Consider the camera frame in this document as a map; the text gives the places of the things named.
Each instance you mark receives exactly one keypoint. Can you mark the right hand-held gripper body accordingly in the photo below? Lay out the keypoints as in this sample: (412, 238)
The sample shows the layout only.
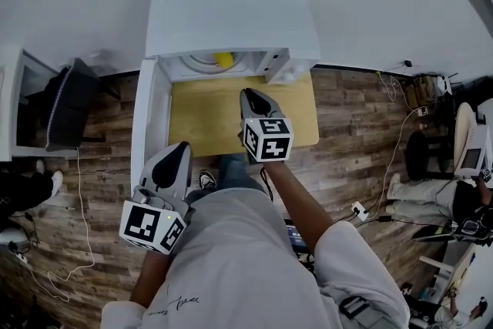
(269, 140)

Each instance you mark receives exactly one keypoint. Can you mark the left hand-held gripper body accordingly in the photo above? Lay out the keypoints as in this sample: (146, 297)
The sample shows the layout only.
(142, 227)

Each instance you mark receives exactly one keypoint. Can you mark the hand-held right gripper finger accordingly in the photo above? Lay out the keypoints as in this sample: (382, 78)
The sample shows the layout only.
(245, 109)
(275, 111)

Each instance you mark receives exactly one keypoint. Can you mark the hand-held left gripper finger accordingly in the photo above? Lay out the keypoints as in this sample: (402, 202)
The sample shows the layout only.
(186, 177)
(146, 179)

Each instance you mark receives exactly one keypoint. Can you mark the yellow corn cob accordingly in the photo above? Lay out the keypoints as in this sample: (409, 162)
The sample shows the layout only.
(223, 59)

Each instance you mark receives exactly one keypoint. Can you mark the white microwave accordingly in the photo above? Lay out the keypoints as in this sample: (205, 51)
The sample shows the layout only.
(227, 15)

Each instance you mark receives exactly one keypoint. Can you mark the person's right forearm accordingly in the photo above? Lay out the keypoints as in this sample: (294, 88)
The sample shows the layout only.
(300, 204)

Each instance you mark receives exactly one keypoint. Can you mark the person's left forearm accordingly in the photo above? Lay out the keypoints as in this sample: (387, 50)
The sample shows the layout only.
(150, 277)

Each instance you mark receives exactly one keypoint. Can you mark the person's black white shoe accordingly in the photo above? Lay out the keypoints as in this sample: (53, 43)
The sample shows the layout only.
(208, 180)

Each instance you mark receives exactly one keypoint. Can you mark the small light wooden table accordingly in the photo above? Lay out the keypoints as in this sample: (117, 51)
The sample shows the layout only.
(204, 115)

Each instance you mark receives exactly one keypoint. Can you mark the person's blue jeans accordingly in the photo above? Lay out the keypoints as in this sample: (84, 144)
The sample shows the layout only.
(235, 175)

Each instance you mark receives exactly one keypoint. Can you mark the person's white shirt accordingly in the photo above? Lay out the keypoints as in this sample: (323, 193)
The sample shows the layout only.
(239, 262)

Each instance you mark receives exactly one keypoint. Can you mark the black office chair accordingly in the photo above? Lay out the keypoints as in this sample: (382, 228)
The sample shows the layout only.
(71, 108)

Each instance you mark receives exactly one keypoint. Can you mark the white power strip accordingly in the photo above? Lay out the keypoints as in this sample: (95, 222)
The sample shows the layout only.
(360, 210)

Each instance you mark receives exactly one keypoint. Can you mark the green bag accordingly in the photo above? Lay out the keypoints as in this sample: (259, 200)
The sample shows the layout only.
(421, 92)

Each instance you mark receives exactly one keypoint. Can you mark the black round stool base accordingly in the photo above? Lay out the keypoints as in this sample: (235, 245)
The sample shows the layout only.
(418, 154)

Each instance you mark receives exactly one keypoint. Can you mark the white cabinet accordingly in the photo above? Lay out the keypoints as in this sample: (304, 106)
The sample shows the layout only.
(7, 100)

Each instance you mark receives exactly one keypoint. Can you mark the white router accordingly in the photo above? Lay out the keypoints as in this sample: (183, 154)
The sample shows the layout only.
(447, 84)

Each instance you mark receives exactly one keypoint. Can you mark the round beige table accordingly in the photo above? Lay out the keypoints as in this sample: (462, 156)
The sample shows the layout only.
(462, 131)

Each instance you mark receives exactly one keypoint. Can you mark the white appliance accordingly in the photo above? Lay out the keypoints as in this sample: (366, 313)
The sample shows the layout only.
(475, 154)

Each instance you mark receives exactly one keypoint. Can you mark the black wall plug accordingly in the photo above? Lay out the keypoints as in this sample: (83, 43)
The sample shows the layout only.
(407, 62)

